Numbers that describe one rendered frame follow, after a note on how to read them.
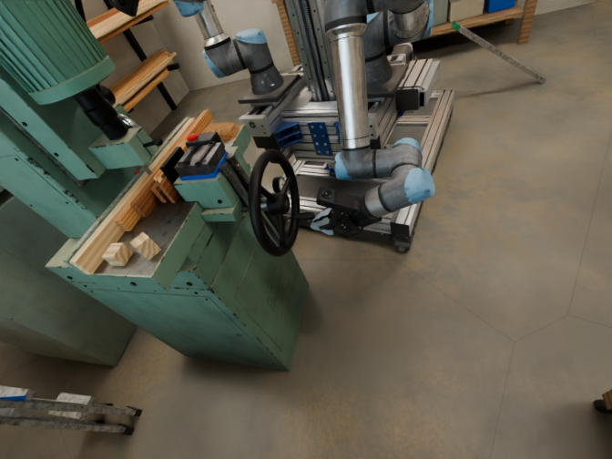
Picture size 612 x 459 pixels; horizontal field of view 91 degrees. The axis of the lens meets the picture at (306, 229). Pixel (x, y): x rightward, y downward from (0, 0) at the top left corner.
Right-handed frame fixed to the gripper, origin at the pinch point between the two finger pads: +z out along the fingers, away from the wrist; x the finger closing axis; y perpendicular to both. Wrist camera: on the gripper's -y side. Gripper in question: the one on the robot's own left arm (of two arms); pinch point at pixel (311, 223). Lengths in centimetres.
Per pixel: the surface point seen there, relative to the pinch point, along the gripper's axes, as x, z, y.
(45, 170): -11, 33, -61
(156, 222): -15.7, 17.9, -34.8
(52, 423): -66, 93, -20
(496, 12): 284, -53, 105
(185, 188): -8.1, 9.3, -34.2
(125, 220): -17.3, 22.1, -40.6
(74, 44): 0, 0, -66
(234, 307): -24.1, 25.5, -2.3
